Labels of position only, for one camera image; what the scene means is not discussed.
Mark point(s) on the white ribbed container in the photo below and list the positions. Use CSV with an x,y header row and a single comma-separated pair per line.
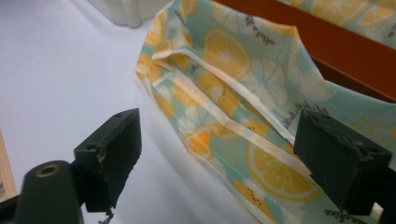
x,y
124,11

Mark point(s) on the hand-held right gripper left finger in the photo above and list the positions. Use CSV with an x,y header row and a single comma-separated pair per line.
x,y
109,155

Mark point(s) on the red-brown wooden bar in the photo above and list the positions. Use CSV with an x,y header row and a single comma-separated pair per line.
x,y
348,53

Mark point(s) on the light wooden board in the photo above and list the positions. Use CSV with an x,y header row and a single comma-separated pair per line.
x,y
5,174

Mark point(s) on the lemon print cloth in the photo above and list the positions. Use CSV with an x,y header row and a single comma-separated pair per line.
x,y
236,93

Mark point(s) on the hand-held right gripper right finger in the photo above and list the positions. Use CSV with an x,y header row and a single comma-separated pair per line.
x,y
336,161

